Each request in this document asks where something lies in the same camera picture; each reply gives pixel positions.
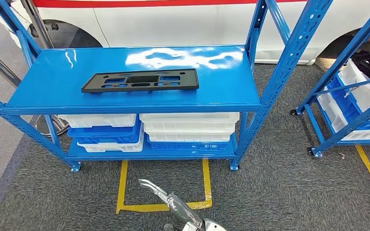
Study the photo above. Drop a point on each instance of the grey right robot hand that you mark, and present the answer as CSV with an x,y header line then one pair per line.
x,y
181,209

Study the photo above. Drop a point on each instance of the black plastic panel part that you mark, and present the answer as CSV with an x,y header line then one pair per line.
x,y
189,79

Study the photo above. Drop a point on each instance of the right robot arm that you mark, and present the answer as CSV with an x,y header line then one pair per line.
x,y
213,227

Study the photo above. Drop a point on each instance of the blue steel shelf rack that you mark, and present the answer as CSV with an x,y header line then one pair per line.
x,y
331,70
60,70

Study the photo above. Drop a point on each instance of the small white floor scrap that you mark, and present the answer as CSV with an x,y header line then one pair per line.
x,y
342,156

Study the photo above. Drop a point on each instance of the white car with red stripe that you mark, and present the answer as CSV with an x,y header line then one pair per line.
x,y
172,22

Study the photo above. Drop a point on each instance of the chrome stanchion post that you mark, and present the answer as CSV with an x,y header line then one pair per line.
x,y
38,22
0,63

